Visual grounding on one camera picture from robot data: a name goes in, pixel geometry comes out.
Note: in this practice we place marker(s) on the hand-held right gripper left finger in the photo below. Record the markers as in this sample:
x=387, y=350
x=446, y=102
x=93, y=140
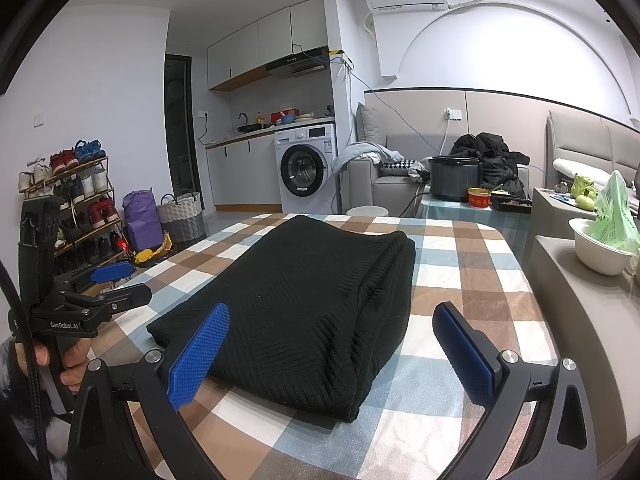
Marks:
x=200, y=355

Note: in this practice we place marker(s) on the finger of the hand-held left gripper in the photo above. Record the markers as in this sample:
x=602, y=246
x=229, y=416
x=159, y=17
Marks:
x=112, y=272
x=125, y=297

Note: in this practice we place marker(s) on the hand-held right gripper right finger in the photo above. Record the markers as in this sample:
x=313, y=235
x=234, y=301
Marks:
x=462, y=355

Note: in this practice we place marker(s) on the black knit sweater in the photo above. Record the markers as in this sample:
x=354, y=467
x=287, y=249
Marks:
x=300, y=300

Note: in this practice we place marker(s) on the pile of black clothes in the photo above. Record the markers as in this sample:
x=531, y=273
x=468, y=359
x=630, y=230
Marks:
x=495, y=160

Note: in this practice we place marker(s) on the person's left hand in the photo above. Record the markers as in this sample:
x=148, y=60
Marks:
x=75, y=367

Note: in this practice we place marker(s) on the yellow bag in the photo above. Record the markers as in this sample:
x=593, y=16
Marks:
x=150, y=256

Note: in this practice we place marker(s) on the purple bag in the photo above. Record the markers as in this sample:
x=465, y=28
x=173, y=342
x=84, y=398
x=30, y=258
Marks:
x=142, y=220

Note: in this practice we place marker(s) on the wooden shoe rack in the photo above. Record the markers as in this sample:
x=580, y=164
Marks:
x=85, y=200

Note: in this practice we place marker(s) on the grey woven basket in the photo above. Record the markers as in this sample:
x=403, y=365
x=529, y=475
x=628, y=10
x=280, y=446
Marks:
x=182, y=220

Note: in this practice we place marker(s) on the plaid tablecloth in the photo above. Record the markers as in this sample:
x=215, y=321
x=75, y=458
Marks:
x=450, y=260

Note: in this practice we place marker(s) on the grey padded bench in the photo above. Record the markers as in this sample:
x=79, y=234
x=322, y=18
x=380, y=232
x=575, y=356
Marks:
x=590, y=335

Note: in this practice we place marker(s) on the dark door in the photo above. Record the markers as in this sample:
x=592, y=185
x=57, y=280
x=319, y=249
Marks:
x=177, y=135

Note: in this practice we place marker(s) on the red round tin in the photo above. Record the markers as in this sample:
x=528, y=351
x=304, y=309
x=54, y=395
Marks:
x=480, y=200

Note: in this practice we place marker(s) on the black food tray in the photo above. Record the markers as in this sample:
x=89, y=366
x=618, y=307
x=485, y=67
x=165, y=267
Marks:
x=512, y=204

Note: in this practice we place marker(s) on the white kitchen counter cabinet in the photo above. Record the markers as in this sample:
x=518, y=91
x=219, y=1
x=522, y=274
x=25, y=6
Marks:
x=240, y=175

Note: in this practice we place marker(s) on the grey nightstand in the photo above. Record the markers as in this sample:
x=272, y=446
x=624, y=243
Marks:
x=550, y=215

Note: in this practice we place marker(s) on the white bowl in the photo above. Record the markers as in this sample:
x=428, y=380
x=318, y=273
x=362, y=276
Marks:
x=595, y=255

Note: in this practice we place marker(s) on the white round stool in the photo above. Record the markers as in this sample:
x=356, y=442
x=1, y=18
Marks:
x=367, y=211

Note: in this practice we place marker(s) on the grey sofa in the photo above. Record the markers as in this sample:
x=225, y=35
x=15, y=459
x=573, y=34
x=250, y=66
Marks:
x=390, y=195

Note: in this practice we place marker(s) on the houndstooth cushion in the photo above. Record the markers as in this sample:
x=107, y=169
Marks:
x=400, y=166

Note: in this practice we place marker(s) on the green toy figure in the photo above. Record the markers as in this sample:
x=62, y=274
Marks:
x=582, y=190

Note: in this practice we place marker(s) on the green plastic bag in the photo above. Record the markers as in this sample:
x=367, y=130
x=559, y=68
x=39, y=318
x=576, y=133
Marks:
x=612, y=210

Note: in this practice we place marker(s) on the white washing machine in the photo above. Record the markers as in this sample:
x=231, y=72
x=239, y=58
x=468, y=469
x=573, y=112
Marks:
x=305, y=170

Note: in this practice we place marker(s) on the white bed pillow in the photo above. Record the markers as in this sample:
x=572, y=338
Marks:
x=575, y=167

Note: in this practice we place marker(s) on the light blue blanket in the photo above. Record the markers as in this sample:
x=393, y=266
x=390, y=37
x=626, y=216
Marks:
x=365, y=152

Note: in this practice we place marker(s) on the red kitchen container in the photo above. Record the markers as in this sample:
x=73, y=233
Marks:
x=277, y=116

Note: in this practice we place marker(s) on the beige bed headboard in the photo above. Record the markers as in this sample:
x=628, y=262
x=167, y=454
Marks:
x=580, y=140

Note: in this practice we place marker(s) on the grey sofa pillow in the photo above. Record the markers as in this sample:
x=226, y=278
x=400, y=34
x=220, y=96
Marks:
x=370, y=125

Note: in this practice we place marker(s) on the range hood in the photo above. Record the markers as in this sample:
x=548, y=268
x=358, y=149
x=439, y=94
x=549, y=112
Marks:
x=297, y=64

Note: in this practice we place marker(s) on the white wall socket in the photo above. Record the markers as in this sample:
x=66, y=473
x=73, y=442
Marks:
x=453, y=113

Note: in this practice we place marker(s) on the white wall cabinet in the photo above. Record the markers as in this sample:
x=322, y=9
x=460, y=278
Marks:
x=250, y=50

